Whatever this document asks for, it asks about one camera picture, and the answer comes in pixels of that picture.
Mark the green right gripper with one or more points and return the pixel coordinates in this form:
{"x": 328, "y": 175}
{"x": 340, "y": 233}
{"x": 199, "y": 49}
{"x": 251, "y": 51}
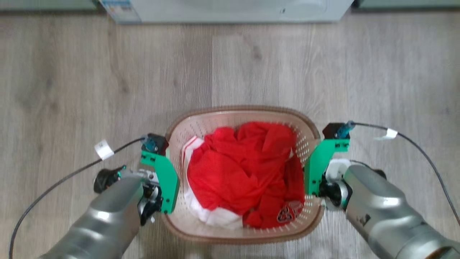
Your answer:
{"x": 318, "y": 163}

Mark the beige plastic laundry basket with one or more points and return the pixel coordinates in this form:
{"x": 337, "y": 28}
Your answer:
{"x": 215, "y": 124}

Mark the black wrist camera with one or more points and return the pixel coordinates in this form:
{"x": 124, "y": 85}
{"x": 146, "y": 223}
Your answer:
{"x": 336, "y": 130}
{"x": 155, "y": 143}

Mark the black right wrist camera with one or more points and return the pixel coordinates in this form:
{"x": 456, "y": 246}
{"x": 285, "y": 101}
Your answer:
{"x": 336, "y": 130}

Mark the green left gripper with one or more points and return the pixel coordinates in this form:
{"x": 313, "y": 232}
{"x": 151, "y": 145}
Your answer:
{"x": 164, "y": 180}

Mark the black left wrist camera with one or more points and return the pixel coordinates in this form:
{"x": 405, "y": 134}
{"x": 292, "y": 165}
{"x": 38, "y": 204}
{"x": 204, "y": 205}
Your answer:
{"x": 155, "y": 143}

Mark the white washing machine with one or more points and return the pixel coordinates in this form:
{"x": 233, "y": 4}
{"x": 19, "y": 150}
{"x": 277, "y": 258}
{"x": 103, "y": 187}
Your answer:
{"x": 233, "y": 10}

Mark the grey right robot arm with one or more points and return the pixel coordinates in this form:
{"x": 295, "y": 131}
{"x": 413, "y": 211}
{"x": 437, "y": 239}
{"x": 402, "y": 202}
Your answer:
{"x": 388, "y": 212}

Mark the red and white garment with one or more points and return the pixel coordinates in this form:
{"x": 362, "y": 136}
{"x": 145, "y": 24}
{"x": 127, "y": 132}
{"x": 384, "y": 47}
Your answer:
{"x": 237, "y": 172}

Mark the blue white appliance sticker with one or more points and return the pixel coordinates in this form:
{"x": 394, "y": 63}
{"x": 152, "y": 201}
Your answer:
{"x": 120, "y": 10}

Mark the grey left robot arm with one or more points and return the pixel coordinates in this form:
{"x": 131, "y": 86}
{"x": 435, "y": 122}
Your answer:
{"x": 107, "y": 219}

